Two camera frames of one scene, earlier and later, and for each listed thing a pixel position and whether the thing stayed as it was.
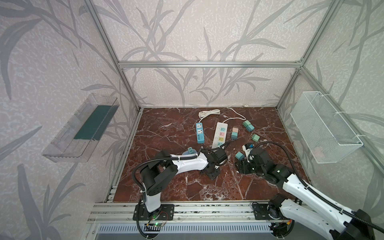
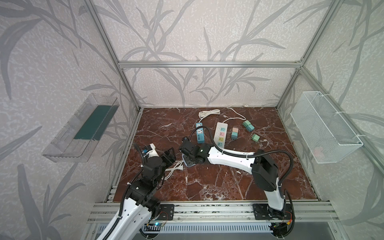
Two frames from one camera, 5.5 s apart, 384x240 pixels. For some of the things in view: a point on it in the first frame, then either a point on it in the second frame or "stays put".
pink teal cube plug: (234, 134) stays put
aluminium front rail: (185, 212) stays put
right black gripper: (244, 165) → (187, 148)
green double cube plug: (248, 125) stays put
